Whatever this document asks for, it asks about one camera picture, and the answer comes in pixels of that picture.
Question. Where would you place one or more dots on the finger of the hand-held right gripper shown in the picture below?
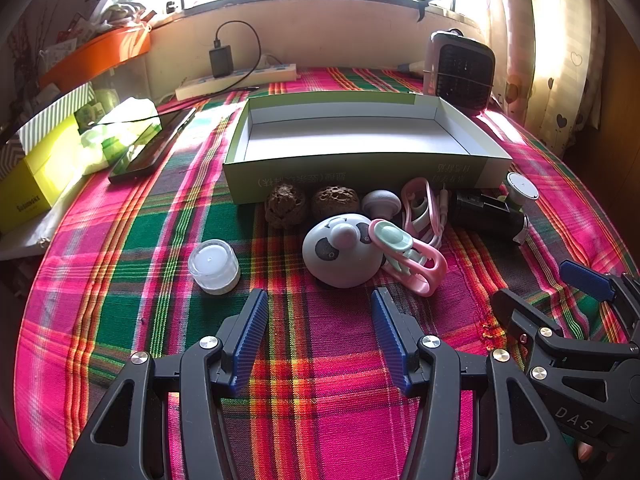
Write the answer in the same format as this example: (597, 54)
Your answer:
(512, 310)
(585, 277)

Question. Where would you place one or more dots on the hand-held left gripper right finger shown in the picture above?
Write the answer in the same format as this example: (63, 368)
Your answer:
(390, 340)

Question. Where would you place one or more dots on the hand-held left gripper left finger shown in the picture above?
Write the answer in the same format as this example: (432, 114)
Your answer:
(250, 340)

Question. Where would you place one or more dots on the small white jar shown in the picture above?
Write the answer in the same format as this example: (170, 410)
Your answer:
(214, 265)

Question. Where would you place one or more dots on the pink and mint nail clipper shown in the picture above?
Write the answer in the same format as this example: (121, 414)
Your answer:
(415, 260)

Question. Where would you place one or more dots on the black cylindrical device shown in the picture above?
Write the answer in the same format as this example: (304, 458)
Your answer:
(487, 212)

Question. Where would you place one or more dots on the white panda-face gadget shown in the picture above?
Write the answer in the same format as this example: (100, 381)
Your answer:
(332, 255)

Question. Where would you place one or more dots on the white cap green bottle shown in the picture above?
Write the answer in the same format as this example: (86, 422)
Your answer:
(521, 187)

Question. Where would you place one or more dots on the white mushroom-shaped knob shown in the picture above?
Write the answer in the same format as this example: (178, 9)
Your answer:
(381, 202)

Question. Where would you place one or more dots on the brown walnut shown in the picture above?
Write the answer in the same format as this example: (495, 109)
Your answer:
(335, 202)
(284, 205)

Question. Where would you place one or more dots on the green and white cardboard box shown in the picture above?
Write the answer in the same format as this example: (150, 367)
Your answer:
(350, 135)

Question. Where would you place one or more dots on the person's right hand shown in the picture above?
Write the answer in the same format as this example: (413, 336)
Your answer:
(584, 452)

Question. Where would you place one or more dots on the plaid tablecloth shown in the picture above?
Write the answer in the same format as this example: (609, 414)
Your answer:
(150, 260)

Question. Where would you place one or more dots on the black smartphone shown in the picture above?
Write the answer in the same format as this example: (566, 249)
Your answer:
(145, 145)

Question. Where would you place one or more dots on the heart-print curtain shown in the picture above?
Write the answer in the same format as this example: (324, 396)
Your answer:
(545, 45)

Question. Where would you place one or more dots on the small desktop heater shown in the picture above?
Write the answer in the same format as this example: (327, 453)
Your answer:
(457, 72)

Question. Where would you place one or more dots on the white paper sheet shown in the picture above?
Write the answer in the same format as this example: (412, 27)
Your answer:
(30, 240)

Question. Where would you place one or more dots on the green tissue pack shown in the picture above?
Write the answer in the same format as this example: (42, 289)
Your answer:
(120, 132)

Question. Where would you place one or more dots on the white power strip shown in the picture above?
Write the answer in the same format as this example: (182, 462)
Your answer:
(235, 80)

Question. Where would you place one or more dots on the white tube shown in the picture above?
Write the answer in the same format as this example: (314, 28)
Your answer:
(412, 67)

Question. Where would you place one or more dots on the yellow cardboard box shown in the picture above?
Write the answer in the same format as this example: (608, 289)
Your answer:
(35, 175)

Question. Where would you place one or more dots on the green packet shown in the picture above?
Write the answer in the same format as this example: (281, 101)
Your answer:
(95, 107)

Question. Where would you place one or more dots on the black charger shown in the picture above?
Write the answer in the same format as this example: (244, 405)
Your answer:
(221, 60)

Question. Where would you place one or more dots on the black window clamp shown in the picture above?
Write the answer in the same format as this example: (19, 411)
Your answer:
(427, 5)

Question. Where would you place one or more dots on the orange tray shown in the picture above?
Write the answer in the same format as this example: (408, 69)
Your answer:
(95, 52)

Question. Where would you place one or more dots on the plastic bags pile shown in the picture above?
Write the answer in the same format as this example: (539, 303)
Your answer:
(120, 5)

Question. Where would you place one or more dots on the dried branches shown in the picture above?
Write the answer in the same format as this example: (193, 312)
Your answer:
(25, 45)

